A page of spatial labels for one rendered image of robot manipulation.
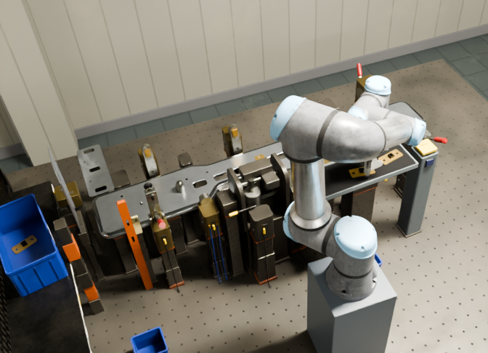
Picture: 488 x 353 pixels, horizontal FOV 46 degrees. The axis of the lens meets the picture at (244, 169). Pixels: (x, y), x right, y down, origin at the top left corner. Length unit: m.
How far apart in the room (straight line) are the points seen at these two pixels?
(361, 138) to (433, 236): 1.21
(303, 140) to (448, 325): 1.12
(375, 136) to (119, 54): 2.71
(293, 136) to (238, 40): 2.71
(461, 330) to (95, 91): 2.73
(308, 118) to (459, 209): 1.38
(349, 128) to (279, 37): 2.85
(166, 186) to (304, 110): 1.02
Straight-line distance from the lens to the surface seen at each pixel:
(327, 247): 1.61
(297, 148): 1.32
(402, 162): 2.04
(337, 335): 1.80
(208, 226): 2.01
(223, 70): 4.06
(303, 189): 1.47
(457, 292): 2.30
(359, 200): 2.05
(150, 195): 1.90
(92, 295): 2.20
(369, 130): 1.30
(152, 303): 2.25
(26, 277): 1.95
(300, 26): 4.10
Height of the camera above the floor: 2.56
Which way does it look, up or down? 45 degrees down
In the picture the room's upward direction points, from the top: 6 degrees counter-clockwise
